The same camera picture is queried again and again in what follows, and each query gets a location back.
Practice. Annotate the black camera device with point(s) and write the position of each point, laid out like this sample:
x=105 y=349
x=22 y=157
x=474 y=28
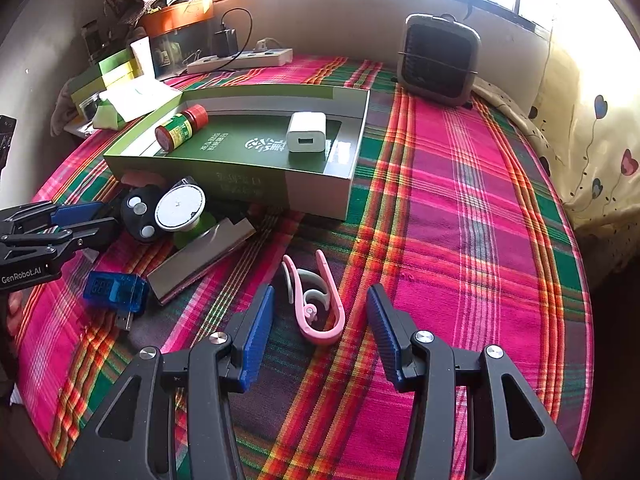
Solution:
x=7 y=128

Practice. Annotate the black power adapter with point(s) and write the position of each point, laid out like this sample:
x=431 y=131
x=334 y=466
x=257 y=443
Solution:
x=225 y=43

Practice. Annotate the grey portable heater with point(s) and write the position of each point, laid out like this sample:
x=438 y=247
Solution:
x=438 y=58

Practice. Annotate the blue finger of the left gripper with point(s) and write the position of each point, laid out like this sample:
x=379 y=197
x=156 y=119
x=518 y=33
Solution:
x=68 y=215
x=95 y=234

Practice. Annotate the black pink phone holder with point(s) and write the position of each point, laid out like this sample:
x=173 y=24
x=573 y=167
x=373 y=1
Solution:
x=137 y=209

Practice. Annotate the white usb charger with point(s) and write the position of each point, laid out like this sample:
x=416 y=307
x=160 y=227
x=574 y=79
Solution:
x=306 y=132

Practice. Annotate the cream heart-print curtain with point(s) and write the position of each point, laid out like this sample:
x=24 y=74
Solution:
x=586 y=115

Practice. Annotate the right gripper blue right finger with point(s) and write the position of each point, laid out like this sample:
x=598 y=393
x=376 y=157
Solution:
x=393 y=330

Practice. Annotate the green spool white top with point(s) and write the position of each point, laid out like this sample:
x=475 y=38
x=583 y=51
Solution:
x=181 y=212

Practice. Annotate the plaid pink tablecloth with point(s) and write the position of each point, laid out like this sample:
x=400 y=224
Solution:
x=450 y=211

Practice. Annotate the red-capped medicine bottle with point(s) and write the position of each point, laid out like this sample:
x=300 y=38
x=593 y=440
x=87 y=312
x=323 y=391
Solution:
x=181 y=127

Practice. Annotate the green shallow cardboard box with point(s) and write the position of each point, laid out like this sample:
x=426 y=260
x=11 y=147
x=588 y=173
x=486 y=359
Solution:
x=242 y=154

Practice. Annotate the orange-rimmed fish tank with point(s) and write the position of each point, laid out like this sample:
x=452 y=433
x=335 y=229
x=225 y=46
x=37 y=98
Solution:
x=179 y=35

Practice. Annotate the green cardboard boxes stack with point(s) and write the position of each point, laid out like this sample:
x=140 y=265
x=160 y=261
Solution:
x=84 y=88

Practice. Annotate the silver metal lighter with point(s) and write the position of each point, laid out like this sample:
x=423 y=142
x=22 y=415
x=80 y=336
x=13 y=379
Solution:
x=195 y=259

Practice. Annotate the pink clip earphone holder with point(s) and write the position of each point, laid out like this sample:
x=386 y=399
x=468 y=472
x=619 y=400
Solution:
x=309 y=290

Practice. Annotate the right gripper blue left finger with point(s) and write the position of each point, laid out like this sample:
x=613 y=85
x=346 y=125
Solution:
x=249 y=333

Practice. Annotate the white power strip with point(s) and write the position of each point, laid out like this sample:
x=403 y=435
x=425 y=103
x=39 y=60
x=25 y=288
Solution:
x=243 y=61

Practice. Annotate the blue usb tester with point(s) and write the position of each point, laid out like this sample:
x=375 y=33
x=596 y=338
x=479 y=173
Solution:
x=125 y=294

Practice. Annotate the white paper sheet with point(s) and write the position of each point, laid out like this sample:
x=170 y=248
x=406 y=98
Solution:
x=130 y=100

